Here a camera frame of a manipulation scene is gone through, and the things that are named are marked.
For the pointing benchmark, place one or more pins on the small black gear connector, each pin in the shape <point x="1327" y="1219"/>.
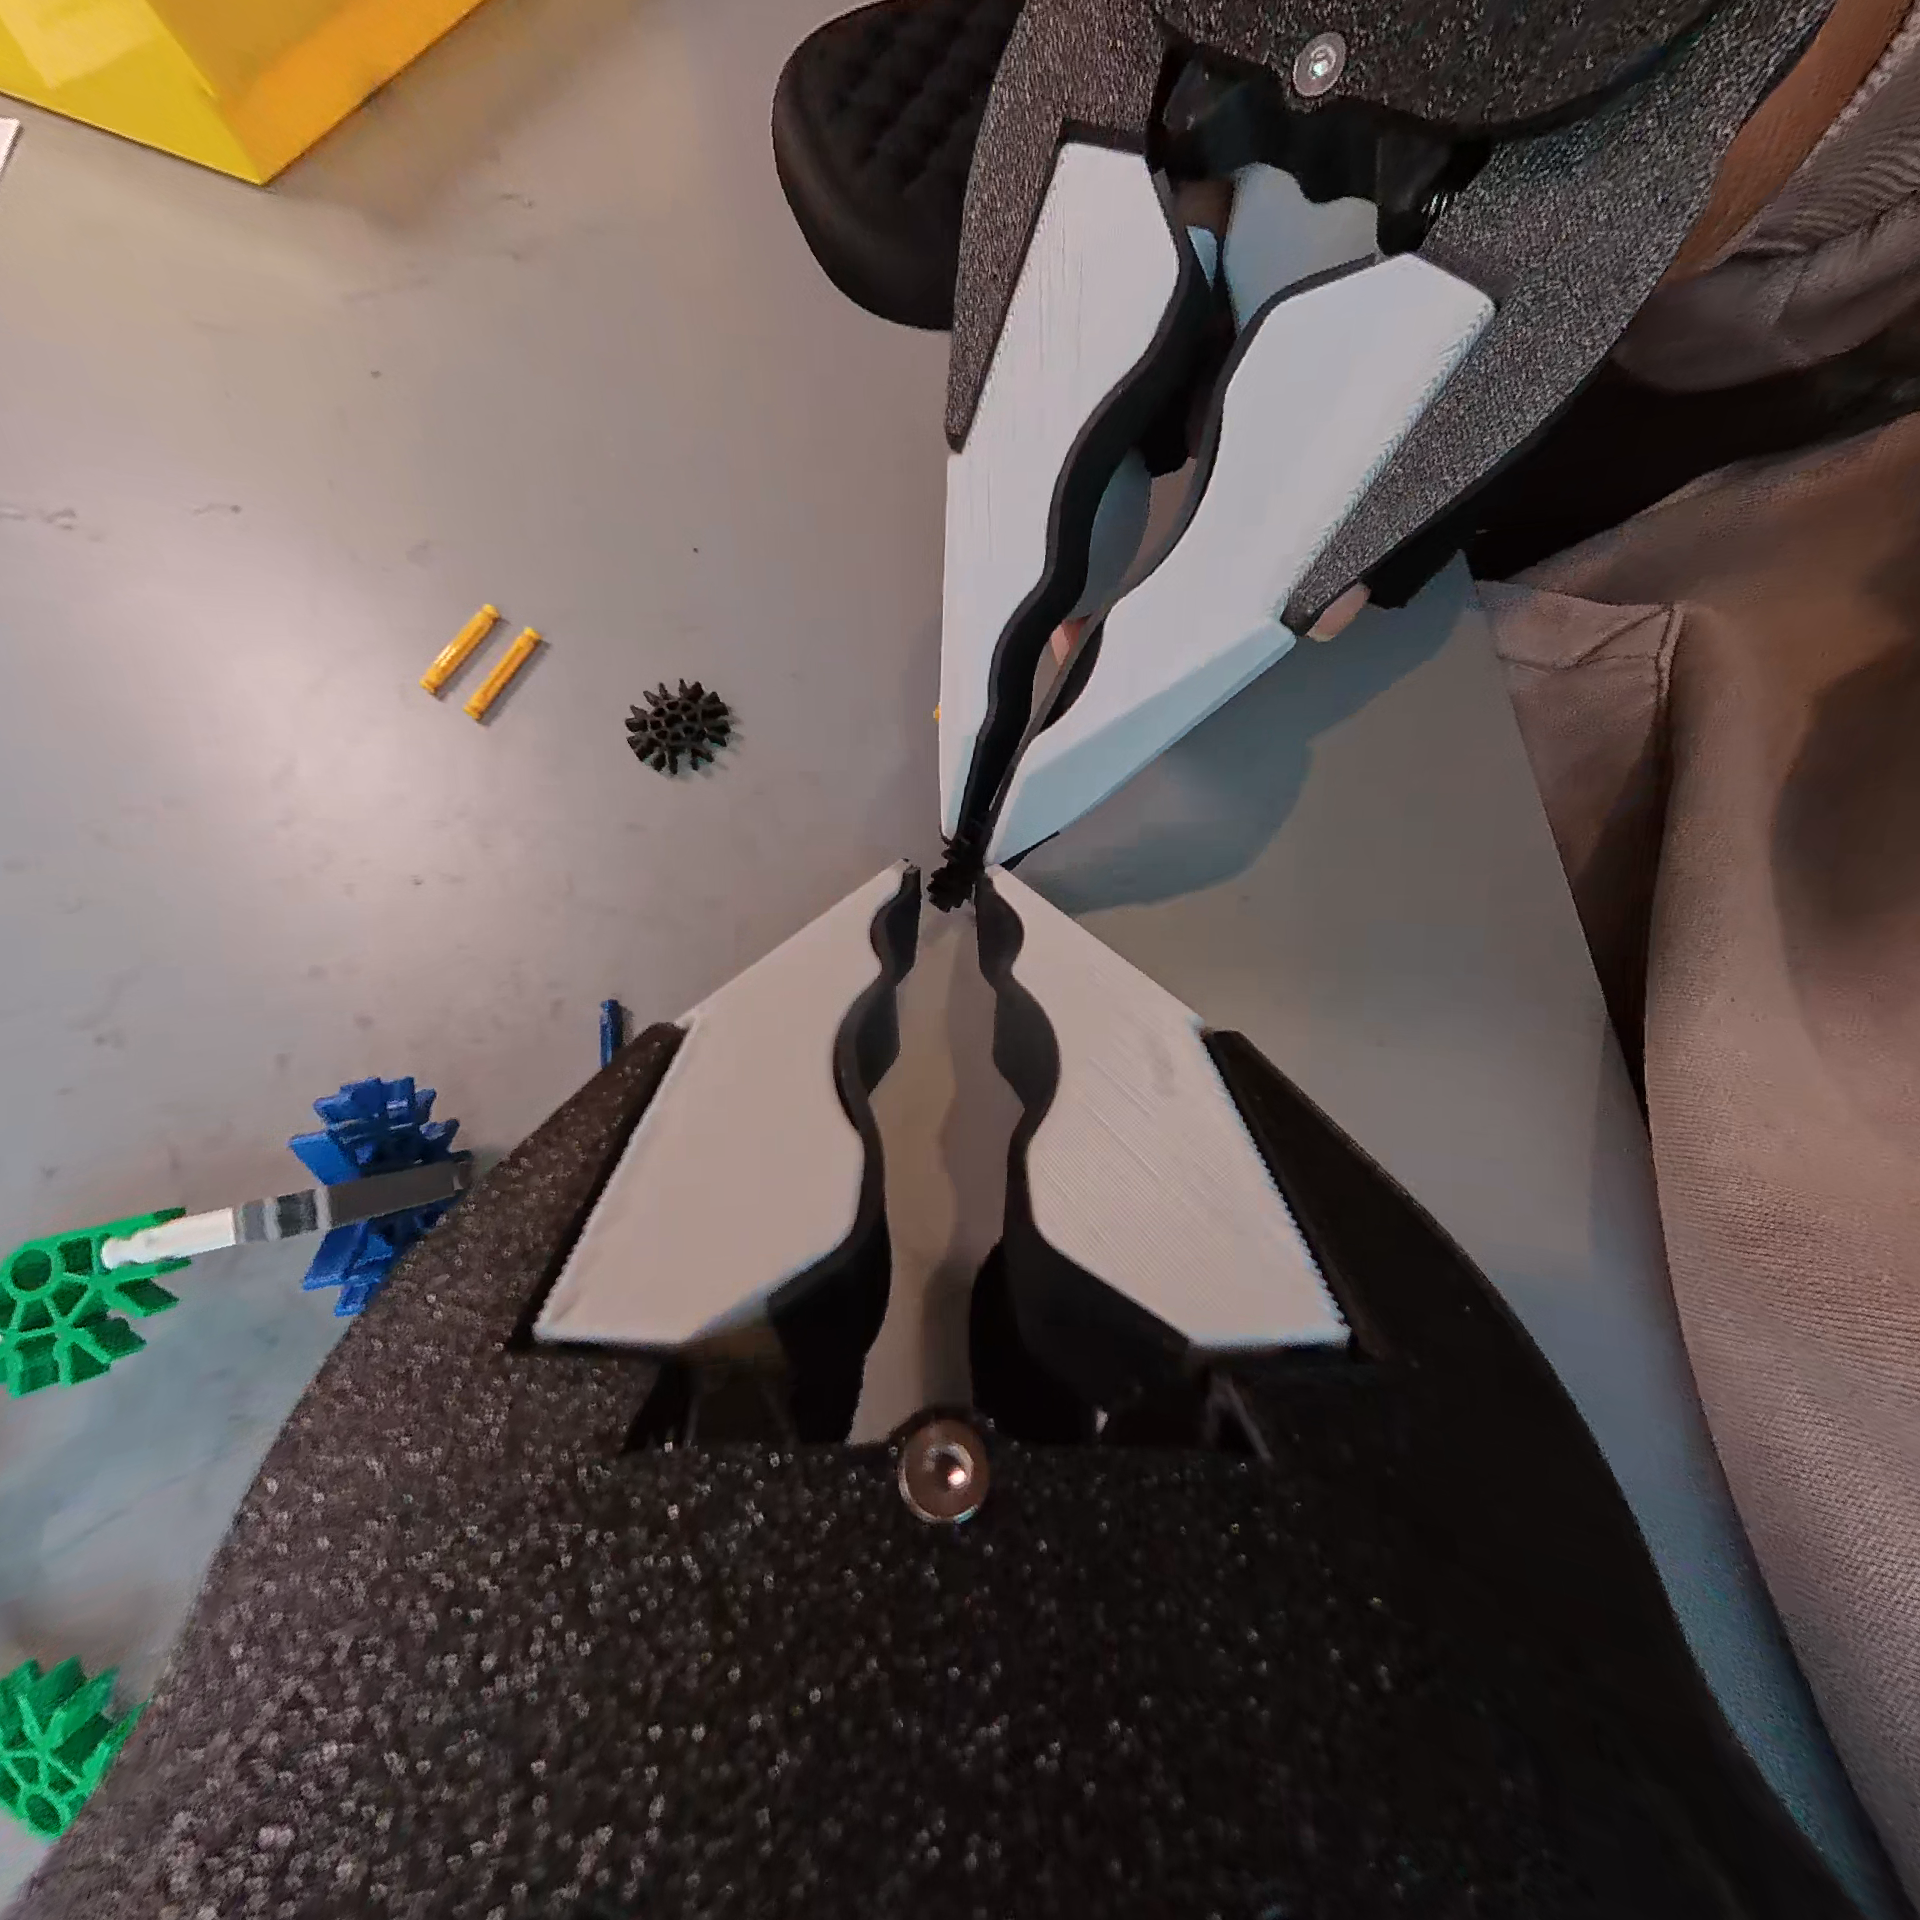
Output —
<point x="677" y="726"/>
<point x="948" y="884"/>

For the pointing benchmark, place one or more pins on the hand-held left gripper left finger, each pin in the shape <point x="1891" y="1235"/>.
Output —
<point x="720" y="1184"/>

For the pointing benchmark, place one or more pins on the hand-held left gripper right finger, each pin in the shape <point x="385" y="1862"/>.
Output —
<point x="1184" y="1184"/>

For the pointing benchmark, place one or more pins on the yellow plastic bin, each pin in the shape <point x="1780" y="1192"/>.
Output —
<point x="225" y="75"/>

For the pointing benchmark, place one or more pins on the multicolour toy construction model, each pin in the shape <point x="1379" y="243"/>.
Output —
<point x="359" y="1201"/>

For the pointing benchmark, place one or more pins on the person's right hand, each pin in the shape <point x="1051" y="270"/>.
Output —
<point x="1335" y="610"/>

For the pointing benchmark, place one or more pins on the grey desk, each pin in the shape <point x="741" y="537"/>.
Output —
<point x="375" y="450"/>

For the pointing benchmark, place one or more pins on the long blue toy rod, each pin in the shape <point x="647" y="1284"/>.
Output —
<point x="609" y="1030"/>

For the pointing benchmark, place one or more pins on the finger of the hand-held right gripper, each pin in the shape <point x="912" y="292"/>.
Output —
<point x="1035" y="376"/>
<point x="1305" y="450"/>

